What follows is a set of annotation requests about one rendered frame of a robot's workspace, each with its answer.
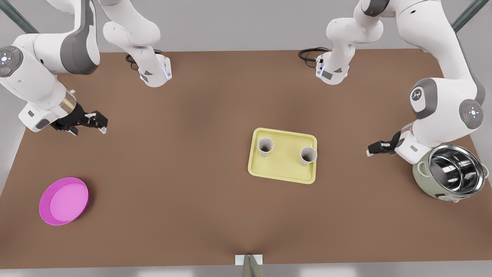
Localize white IKEA cup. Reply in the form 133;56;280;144
258;137;274;157
299;147;318;167

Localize yellow rectangular tray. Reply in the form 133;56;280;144
248;128;318;184

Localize pale green steel-lined pot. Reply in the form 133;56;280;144
412;145;489;203

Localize pink round plate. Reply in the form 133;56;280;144
39;177;90;226

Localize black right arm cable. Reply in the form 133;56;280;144
125;49;163;71

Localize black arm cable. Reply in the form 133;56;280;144
125;49;163;71
298;47;330;69

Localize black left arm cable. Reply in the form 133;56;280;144
298;47;330;69

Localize silver frame post with foot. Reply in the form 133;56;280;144
235;254;264;277

